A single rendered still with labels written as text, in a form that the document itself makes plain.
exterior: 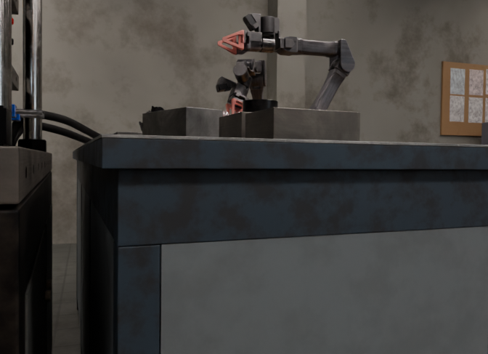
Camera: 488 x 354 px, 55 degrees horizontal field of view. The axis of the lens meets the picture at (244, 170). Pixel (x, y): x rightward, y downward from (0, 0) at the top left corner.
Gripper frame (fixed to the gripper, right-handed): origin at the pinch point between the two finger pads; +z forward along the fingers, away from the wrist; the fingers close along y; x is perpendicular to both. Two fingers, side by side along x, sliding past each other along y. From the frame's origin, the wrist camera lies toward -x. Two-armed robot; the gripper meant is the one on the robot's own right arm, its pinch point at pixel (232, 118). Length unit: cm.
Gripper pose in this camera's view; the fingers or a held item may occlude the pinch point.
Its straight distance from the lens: 194.8
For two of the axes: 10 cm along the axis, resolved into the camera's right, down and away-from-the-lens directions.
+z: -3.0, 9.2, -2.5
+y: 3.6, -1.3, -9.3
